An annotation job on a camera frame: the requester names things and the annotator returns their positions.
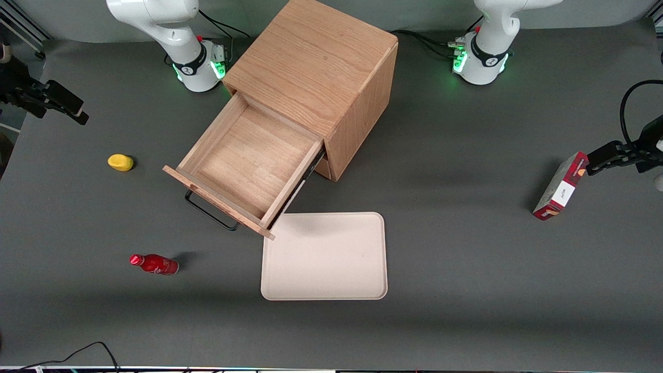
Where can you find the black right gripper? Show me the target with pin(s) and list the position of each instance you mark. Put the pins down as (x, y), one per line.
(15, 83)

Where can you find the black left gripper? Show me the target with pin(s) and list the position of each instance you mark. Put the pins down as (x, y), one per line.
(648, 148)

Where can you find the wooden top drawer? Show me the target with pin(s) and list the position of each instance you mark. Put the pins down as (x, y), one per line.
(248, 160)

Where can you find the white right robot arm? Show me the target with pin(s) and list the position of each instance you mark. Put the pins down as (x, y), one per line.
(176, 36)

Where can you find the wooden drawer cabinet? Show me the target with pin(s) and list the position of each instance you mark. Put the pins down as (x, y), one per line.
(316, 67)

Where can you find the red plaid carton box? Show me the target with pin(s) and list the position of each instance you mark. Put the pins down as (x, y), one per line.
(563, 190)

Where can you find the yellow lemon toy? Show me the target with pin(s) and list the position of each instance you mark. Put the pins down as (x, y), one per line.
(120, 162)

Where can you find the small red bottle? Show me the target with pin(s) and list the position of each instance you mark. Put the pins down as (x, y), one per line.
(158, 264)

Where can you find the beige rectangular tray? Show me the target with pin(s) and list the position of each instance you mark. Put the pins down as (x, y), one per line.
(323, 256)

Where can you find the aluminium frame rail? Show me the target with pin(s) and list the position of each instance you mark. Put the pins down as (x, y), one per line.
(26, 30)

